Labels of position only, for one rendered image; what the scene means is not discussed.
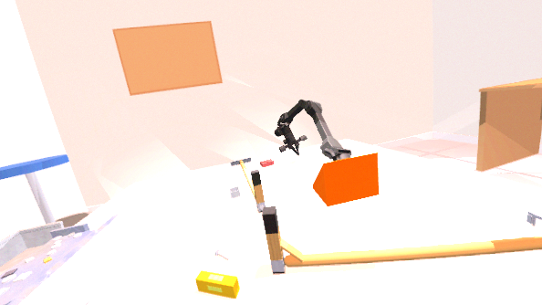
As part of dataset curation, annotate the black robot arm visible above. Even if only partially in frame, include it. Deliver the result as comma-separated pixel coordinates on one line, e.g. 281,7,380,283
275,100,352,162

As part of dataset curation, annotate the yellow rectangular bar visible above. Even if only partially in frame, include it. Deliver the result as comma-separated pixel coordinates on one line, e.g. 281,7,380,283
195,270,240,299

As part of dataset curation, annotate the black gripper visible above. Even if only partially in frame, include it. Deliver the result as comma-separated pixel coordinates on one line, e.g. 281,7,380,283
279,132,307,155

